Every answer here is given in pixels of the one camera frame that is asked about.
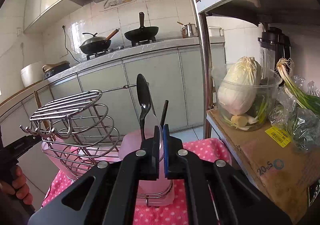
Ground napa cabbage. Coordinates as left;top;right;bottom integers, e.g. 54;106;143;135
217;56;263;115

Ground dark cooker with handle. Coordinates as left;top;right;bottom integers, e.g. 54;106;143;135
42;61;70;80

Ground pale vegetable stub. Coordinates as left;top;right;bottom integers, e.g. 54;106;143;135
231;115;248;126

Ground brown cardboard sheet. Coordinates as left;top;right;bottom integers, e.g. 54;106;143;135
209;109;320;223

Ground clear plastic bowl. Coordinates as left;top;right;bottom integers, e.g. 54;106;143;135
212;64;282;132

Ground clear plastic spoon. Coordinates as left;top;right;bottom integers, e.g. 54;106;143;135
144;111;160;140

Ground pink plastic utensil holder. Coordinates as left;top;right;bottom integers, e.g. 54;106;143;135
41;129;175;207

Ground steel kettle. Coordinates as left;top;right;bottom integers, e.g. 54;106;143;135
181;22;198;38

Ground lower kitchen cabinets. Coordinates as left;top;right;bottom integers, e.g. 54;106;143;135
0;40;227;205

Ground person's left hand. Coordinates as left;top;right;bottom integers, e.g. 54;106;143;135
0;164;33;205

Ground black chopstick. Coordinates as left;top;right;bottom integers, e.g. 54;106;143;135
160;100;169;126

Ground black wok with lid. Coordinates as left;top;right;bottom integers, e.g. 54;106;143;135
79;29;120;55

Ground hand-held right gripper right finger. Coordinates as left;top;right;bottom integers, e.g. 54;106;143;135
162;124;293;225

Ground pink polka dot blanket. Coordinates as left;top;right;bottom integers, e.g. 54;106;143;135
41;137;233;225

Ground metal wire utensil rack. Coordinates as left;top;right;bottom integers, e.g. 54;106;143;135
20;89;174;207

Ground black blender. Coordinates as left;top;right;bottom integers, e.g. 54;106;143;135
258;22;292;85

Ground black power cord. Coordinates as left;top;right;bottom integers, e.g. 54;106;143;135
62;25;80;63

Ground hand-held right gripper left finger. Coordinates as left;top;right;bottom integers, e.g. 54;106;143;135
27;125;162;225

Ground white plastic container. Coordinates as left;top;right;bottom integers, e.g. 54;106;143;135
208;27;224;37

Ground green onions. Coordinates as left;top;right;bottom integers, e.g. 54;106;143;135
276;58;320;115

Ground black plastic spoon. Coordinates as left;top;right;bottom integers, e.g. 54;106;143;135
136;74;157;141

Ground white rice cooker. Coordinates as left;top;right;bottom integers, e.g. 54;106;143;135
20;62;44;88

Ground metal shelf rack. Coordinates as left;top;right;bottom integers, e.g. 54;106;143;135
181;0;320;140

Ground gas stove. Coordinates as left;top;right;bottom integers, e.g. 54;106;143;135
86;39;157;60

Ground plastic bag of greens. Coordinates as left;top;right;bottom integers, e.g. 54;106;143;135
270;76;320;150

